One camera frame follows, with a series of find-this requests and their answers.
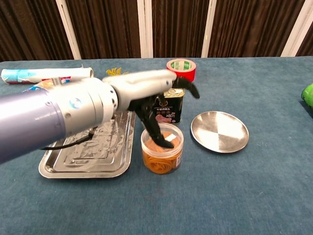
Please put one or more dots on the red tape roll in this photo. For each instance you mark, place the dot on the red tape roll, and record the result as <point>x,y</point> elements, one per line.
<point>188,72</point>

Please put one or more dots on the black luncheon meat tin can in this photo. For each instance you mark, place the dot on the black luncheon meat tin can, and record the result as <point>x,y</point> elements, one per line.
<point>168,112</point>

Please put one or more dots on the white plastic wrap roll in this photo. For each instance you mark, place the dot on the white plastic wrap roll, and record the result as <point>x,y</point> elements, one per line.
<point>36,73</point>

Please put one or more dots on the round stainless steel plate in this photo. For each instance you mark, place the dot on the round stainless steel plate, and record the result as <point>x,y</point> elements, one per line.
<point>220,132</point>

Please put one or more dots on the green object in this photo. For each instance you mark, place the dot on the green object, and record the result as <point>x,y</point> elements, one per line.
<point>308,95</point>

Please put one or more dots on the white frame post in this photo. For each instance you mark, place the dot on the white frame post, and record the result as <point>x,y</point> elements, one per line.
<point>145,29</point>
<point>297,27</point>
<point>208,29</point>
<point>68,29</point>

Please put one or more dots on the brown pleated curtain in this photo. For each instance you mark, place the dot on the brown pleated curtain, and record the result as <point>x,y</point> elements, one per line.
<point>110,24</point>

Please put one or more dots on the clear plastic rubber band jar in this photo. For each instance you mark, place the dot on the clear plastic rubber band jar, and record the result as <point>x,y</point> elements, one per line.
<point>161,164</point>

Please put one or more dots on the blue snack bag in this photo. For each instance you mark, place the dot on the blue snack bag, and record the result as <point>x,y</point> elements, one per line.
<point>45,85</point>

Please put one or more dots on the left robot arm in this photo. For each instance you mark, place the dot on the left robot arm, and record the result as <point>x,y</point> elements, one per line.
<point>49,115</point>

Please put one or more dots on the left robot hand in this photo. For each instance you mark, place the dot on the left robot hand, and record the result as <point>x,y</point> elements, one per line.
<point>144,85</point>

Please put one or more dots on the rectangular stainless steel tray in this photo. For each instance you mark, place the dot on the rectangular stainless steel tray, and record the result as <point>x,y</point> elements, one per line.
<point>97,156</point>

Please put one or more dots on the blue felt table cover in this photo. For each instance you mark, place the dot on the blue felt table cover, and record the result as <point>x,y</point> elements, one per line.
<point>171,203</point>

